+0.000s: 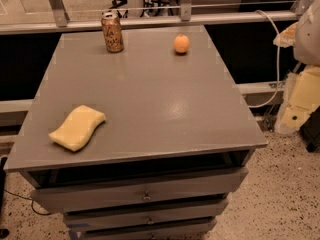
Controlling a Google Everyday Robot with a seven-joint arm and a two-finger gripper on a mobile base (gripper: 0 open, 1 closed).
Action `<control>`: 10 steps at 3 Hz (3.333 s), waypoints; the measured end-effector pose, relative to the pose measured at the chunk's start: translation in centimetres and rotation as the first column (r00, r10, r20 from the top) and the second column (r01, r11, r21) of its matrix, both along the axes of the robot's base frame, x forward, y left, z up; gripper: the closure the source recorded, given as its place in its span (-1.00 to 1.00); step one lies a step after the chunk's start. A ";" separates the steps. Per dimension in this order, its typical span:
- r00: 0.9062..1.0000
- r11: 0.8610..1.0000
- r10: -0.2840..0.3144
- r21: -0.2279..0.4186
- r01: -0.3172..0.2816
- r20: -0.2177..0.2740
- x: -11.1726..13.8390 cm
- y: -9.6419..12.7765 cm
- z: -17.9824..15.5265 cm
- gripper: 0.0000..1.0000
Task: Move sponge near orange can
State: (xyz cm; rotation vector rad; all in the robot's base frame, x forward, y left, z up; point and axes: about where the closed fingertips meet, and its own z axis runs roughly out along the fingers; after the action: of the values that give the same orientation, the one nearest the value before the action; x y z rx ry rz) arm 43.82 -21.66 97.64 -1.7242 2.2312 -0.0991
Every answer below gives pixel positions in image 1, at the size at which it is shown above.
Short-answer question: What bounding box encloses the grey drawer cabinet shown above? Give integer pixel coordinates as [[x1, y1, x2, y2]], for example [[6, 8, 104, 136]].
[[5, 26, 265, 240]]

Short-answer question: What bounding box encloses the white cable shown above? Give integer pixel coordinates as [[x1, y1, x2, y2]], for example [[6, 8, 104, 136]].
[[247, 9, 281, 109]]

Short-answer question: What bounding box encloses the yellow sponge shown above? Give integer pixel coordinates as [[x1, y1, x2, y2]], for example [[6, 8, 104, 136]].
[[49, 105, 106, 152]]

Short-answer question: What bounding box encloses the metal railing frame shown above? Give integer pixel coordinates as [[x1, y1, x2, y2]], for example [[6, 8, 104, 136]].
[[0, 0, 314, 35]]

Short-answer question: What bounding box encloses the orange fruit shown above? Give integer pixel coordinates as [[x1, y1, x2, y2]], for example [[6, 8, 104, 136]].
[[174, 34, 190, 54]]

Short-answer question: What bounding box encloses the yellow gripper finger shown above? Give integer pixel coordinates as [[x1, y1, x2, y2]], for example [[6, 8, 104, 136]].
[[274, 65, 320, 135], [273, 23, 298, 48]]

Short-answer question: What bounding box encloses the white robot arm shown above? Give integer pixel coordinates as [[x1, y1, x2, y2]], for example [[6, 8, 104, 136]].
[[273, 0, 320, 134]]

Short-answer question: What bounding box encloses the orange soda can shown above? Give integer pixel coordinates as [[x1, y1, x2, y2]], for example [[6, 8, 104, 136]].
[[101, 12, 124, 53]]

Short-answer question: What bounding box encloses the black floor cable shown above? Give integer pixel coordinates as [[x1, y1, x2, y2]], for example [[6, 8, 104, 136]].
[[3, 188, 52, 217]]

